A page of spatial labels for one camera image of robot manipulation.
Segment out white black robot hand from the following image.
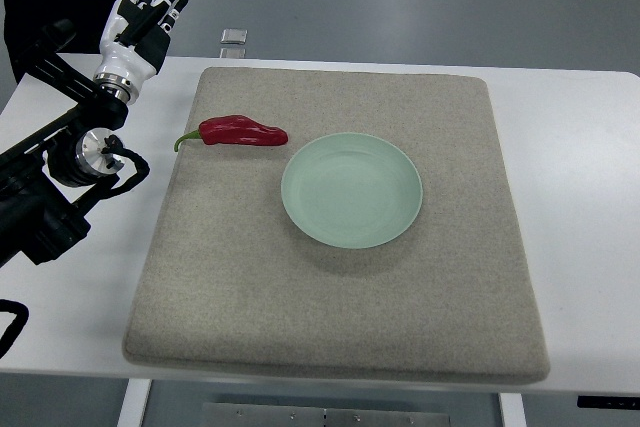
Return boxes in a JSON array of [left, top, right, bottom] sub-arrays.
[[93, 0, 189, 104]]

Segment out red chili pepper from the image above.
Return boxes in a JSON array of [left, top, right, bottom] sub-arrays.
[[173, 115, 289, 152]]

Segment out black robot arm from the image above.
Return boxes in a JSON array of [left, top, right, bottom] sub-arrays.
[[1, 19, 150, 264]]

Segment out metal floor socket plate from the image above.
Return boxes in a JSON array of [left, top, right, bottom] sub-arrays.
[[220, 28, 248, 45]]

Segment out light green plate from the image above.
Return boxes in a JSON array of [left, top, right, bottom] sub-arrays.
[[281, 132, 424, 249]]

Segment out beige fabric mat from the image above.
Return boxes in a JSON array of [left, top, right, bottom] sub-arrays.
[[123, 67, 550, 384]]

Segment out white table leg left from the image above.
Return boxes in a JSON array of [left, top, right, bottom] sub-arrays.
[[116, 379, 152, 427]]

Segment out white table leg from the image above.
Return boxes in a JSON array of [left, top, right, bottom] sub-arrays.
[[498, 393, 527, 427], [116, 379, 152, 427]]

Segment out white table leg right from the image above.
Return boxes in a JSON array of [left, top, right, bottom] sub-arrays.
[[498, 393, 527, 427]]

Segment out black table control panel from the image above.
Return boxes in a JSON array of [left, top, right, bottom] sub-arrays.
[[576, 395, 640, 410]]

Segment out metal base plate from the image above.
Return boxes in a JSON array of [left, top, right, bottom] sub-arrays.
[[199, 403, 451, 427]]

